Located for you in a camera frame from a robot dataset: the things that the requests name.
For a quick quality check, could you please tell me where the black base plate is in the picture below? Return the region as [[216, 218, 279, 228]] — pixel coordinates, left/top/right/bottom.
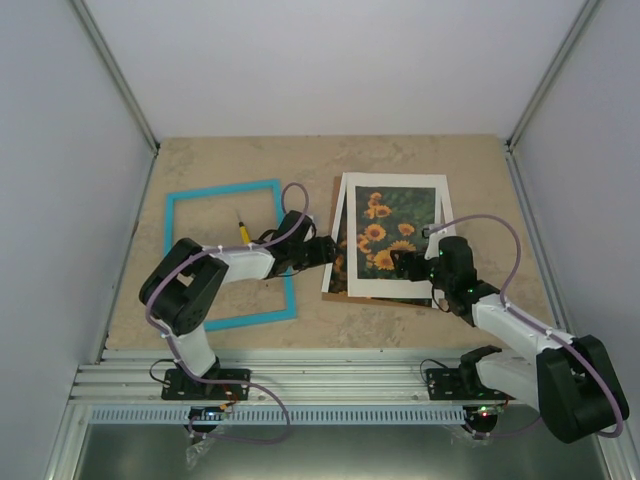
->
[[423, 368, 510, 401], [161, 368, 251, 401]]

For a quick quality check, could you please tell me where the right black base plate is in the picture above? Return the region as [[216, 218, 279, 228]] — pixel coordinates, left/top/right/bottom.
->
[[423, 368, 510, 401]]

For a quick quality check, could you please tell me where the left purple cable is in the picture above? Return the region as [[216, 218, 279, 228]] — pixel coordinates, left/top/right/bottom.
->
[[143, 182, 292, 446]]

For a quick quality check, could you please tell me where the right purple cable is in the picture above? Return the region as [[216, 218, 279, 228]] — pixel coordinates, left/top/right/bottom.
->
[[429, 214, 626, 440]]

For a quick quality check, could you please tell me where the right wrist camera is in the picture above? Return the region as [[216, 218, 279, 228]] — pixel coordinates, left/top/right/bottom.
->
[[422, 224, 456, 260]]

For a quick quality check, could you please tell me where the grey slotted cable duct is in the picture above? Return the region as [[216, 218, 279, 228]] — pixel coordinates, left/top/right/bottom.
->
[[89, 405, 466, 426]]

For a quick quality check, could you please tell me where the aluminium profile rail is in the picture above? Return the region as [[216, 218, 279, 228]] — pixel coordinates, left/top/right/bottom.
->
[[69, 349, 621, 406]]

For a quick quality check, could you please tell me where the brown hardboard backing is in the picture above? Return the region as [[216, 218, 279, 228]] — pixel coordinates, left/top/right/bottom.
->
[[321, 176, 432, 308]]

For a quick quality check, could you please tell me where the sunflower photo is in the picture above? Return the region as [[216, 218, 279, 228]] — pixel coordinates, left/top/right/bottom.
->
[[321, 185, 438, 309]]

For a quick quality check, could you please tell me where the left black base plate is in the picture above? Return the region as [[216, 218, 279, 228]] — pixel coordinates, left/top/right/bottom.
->
[[161, 368, 251, 401]]

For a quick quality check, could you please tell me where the yellow handled screwdriver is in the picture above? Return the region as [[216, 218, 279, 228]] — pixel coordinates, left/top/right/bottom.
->
[[236, 212, 251, 245]]

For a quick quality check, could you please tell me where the purple cable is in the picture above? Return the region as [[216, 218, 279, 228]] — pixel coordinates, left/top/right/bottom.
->
[[143, 182, 292, 446], [429, 214, 626, 440]]

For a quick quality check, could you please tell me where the blue wooden picture frame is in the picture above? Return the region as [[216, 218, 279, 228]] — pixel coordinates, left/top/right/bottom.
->
[[164, 179, 297, 332]]

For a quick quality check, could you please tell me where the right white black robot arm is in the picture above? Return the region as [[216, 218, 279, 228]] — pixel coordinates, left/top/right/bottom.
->
[[391, 236, 629, 443]]

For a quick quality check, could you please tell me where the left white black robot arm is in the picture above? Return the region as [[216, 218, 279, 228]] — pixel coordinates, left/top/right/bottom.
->
[[139, 210, 336, 399]]

